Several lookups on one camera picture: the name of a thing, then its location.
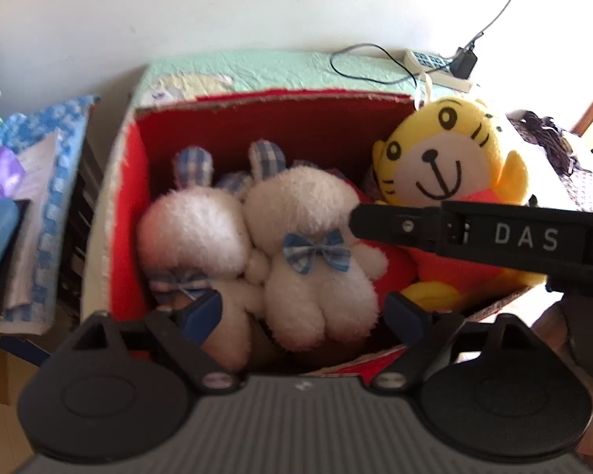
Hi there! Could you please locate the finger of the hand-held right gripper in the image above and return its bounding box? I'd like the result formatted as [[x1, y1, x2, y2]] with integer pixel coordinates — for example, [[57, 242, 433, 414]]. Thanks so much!
[[351, 201, 446, 252]]

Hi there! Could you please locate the blue checked cloth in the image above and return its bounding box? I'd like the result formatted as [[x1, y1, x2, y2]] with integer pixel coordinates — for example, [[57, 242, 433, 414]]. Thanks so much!
[[0, 94, 102, 337]]

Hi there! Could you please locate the bear printed bedsheet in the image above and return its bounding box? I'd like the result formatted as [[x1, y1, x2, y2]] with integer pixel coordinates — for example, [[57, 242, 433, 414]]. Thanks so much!
[[133, 49, 455, 109]]

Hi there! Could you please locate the purple cloth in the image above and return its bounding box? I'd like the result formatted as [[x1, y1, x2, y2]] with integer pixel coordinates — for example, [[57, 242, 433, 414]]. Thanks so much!
[[0, 145, 26, 218]]

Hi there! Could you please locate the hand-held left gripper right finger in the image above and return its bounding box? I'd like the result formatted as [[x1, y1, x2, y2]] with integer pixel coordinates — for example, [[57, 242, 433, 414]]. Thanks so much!
[[372, 292, 542, 390]]

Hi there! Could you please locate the red cardboard box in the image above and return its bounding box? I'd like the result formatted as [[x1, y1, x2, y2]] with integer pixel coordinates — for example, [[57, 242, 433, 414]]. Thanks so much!
[[81, 88, 549, 381]]

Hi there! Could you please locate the black charger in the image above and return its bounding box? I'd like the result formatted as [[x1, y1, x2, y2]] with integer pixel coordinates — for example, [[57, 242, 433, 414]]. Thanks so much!
[[449, 45, 479, 80]]

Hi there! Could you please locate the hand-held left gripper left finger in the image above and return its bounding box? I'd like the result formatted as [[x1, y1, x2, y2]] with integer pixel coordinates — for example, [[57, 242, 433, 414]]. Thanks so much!
[[54, 290, 243, 393]]

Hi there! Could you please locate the white plush bunny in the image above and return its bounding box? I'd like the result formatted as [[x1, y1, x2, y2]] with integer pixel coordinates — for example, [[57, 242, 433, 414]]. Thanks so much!
[[242, 141, 389, 351], [138, 145, 264, 373]]

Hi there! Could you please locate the yellow tiger plush toy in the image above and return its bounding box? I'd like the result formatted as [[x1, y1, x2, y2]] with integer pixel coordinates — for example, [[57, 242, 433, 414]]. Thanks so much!
[[366, 98, 547, 312]]

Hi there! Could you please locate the light power strip cord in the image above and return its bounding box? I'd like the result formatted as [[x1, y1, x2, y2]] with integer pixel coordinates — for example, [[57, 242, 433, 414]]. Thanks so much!
[[469, 0, 540, 47]]

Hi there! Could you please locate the person's right hand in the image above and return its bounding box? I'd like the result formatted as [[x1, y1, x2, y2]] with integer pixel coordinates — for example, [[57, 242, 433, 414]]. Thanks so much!
[[533, 301, 593, 472]]

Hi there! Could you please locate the black charging cable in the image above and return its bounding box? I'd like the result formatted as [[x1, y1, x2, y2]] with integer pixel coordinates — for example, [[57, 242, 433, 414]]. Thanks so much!
[[330, 43, 421, 90]]

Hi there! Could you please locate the dark striped garment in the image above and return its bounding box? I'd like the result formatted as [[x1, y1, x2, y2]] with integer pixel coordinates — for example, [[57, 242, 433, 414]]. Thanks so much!
[[511, 111, 580, 179]]

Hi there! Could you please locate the white power strip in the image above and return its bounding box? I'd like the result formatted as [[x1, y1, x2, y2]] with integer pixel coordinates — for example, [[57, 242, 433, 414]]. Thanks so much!
[[402, 48, 475, 92]]

